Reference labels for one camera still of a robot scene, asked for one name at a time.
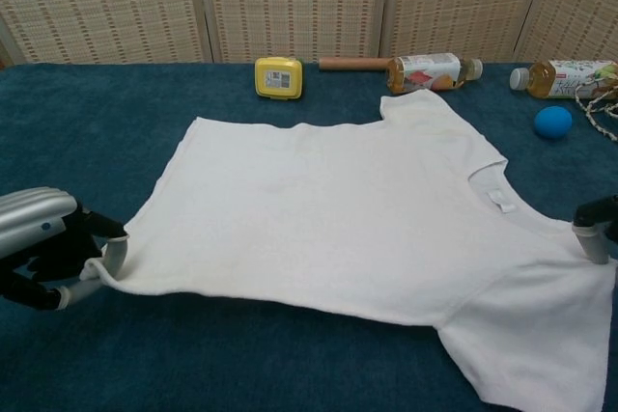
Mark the white T-shirt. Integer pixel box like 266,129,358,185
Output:
82,95,618,412

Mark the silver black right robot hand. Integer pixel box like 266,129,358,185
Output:
572,194,618,266

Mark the teal blue table cloth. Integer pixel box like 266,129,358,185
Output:
0,62,618,412

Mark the tea bottle orange label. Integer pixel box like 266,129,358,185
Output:
384,53,485,96

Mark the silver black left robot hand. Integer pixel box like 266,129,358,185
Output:
0,186,130,312

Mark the blue ball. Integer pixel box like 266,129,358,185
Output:
533,105,574,135

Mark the wooden stick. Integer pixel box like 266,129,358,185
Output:
318,57,393,73

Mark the yellow green square box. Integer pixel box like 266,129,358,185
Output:
254,56,306,101

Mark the tea bottle white green label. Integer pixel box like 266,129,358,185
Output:
510,58,618,100

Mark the beige braided rope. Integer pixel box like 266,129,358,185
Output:
574,76,618,143

